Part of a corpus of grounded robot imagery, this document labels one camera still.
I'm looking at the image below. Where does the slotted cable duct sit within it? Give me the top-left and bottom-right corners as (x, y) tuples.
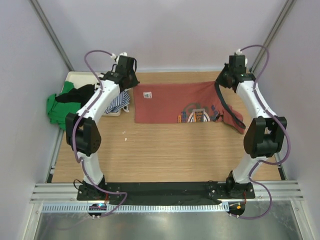
(42, 202), (229, 214)

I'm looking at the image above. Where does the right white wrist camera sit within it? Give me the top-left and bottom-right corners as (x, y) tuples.
(234, 48), (248, 67)

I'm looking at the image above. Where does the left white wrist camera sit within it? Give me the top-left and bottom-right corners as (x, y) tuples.
(110, 52), (128, 64)

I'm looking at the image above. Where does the cream plastic tray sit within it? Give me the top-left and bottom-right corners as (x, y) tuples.
(65, 71), (116, 117)

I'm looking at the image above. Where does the black white striped tank top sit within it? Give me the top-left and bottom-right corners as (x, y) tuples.
(94, 72), (106, 91)

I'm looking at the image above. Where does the green tank top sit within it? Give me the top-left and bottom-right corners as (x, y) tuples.
(46, 81), (81, 131)

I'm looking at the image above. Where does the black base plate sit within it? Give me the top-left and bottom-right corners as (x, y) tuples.
(76, 181), (256, 217)

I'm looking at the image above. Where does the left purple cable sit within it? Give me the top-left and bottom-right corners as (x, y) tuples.
(71, 49), (128, 217)

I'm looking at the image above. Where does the red tank top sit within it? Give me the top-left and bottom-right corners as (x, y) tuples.
(133, 81), (246, 134)

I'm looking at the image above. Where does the aluminium front rail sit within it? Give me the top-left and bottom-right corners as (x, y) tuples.
(30, 180), (304, 203)

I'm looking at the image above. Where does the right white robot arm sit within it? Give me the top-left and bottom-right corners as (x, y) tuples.
(214, 53), (287, 198)

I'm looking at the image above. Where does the blue white striped tank top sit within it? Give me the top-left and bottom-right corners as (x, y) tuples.
(104, 91), (131, 116)

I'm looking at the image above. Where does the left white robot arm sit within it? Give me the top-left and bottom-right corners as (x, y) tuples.
(65, 52), (139, 200)

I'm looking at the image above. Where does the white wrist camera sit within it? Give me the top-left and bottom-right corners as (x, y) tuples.
(110, 52), (128, 64)
(234, 48), (248, 67)

